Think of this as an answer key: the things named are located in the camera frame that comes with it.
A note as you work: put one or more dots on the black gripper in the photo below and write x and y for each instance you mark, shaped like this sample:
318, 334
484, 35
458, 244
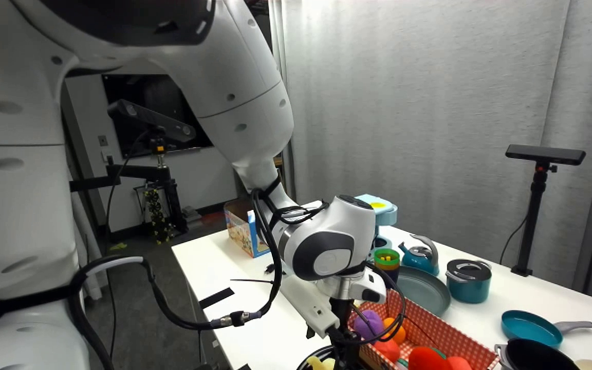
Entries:
346, 320

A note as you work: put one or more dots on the yellow banana plush toy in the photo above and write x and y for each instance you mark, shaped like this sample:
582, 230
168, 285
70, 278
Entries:
319, 365

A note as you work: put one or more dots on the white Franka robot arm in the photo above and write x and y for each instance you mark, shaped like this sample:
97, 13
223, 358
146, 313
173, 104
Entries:
240, 104

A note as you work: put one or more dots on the purple round plush toy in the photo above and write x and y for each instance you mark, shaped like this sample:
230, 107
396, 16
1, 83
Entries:
371, 325

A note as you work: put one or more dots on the red round plush toy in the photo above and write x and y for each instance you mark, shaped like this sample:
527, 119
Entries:
387, 349

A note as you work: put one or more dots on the black oval plastic tray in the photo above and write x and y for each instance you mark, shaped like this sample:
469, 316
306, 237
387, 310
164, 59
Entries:
312, 362

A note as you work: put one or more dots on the orange round plush toy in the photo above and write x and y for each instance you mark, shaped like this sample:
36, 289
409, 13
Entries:
396, 331

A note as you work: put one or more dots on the red apple plush toy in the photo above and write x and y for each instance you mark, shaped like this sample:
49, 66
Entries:
431, 361

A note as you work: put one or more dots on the red checkered carton box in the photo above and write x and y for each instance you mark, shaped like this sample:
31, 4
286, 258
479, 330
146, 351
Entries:
447, 331

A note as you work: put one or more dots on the small red plush toy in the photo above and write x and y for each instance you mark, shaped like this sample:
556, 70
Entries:
460, 362

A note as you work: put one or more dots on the teal toy kettle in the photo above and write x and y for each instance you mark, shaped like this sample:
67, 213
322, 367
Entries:
420, 258

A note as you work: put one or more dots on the light blue toy toaster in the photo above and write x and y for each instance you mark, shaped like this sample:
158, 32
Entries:
379, 207

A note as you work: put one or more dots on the blue orange toy package box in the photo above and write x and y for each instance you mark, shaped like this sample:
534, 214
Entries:
240, 237

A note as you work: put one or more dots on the teal toy frying pan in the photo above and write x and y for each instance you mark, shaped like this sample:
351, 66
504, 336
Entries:
529, 328

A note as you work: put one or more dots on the black toy pot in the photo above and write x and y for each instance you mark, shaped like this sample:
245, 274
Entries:
544, 355

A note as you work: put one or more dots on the grey blue plate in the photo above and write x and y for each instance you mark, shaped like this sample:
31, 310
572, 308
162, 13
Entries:
423, 290

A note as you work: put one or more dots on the black tape strip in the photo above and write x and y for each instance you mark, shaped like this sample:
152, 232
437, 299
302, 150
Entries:
214, 296

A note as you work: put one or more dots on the grey fabric curtain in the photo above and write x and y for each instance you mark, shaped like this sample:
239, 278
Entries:
447, 104

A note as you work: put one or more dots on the black camera pole stand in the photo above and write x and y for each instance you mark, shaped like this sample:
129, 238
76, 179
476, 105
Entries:
534, 213

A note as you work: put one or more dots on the black camera bar on pole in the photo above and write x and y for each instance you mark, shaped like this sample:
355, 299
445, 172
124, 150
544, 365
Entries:
545, 154

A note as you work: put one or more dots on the black wall monitor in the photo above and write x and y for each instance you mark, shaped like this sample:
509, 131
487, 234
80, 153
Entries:
124, 84

